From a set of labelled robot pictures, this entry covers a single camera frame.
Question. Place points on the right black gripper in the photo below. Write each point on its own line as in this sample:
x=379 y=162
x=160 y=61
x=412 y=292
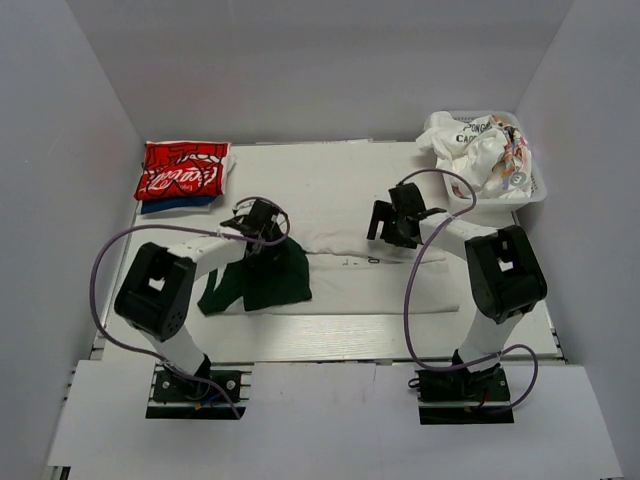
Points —
x=383 y=212

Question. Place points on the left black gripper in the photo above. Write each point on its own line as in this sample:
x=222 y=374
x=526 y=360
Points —
x=275 y=232

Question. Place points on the green and white t shirt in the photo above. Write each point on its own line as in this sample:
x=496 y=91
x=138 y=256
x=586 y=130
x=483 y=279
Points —
x=339 y=271

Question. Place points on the white colourful print t shirt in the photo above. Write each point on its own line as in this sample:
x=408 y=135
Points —
x=488 y=155

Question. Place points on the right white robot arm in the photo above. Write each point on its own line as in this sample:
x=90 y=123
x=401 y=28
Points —
x=505 y=278

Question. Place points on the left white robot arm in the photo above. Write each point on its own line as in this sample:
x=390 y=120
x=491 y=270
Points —
x=155 y=296

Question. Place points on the white plastic basket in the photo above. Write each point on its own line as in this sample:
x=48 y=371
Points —
x=486 y=205

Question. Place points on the folded white shirt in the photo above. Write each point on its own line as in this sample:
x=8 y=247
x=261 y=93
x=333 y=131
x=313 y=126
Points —
x=227 y=165

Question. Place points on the folded red coca-cola shirt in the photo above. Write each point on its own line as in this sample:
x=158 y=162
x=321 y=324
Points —
x=181 y=169

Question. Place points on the folded blue shirt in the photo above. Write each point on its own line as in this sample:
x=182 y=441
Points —
x=176 y=205

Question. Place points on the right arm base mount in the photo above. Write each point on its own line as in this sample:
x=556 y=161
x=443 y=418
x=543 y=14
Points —
x=463 y=393

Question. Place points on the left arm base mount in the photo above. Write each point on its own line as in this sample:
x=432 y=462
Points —
x=174 y=398

